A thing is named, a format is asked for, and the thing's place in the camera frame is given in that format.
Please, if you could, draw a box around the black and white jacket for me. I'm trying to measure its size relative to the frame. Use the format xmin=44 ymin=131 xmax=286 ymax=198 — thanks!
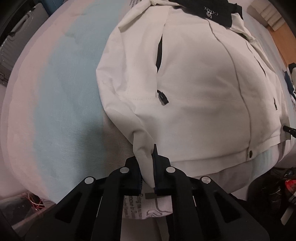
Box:
xmin=95 ymin=0 xmax=292 ymax=219

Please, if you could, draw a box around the striped bed sheet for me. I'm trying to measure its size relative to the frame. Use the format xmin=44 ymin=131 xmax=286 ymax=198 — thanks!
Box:
xmin=1 ymin=1 xmax=295 ymax=202

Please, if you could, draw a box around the grey suitcase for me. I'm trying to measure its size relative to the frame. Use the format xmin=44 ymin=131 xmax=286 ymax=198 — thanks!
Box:
xmin=1 ymin=3 xmax=49 ymax=86

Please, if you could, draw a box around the beige curtain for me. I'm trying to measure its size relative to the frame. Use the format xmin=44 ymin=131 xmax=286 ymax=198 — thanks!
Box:
xmin=247 ymin=0 xmax=285 ymax=31

